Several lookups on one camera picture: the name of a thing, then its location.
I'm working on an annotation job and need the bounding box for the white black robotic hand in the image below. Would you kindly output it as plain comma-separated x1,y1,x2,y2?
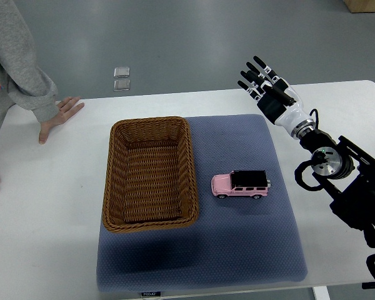
237,56,314,138

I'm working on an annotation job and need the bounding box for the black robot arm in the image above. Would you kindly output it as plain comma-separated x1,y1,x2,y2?
238,56,375,249

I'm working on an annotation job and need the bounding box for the pink toy car black roof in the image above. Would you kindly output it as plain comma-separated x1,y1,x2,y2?
211,170,271,199

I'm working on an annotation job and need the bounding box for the brown wicker basket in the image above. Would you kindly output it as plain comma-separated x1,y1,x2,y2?
102,116,199,234

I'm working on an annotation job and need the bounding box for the person's bare hand on table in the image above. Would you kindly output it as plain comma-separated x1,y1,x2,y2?
38,96,84,144

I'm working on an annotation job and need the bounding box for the wooden box corner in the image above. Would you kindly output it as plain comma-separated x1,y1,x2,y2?
343,0,375,13

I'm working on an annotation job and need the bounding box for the upper metal floor plate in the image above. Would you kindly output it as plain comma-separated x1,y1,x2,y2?
113,66,130,78

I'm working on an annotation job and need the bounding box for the metal floor plate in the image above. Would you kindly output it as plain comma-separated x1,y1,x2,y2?
113,66,130,78
113,79,131,91

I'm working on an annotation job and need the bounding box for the lower metal floor plate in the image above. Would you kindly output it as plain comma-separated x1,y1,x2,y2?
113,79,131,91

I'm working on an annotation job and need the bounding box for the blue-grey cushion mat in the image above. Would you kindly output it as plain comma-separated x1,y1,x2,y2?
97,114,307,293

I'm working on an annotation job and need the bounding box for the white table leg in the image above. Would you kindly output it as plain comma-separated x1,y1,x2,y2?
312,286,331,300

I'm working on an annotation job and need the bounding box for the black cable loop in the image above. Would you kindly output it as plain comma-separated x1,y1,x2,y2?
294,159,329,191

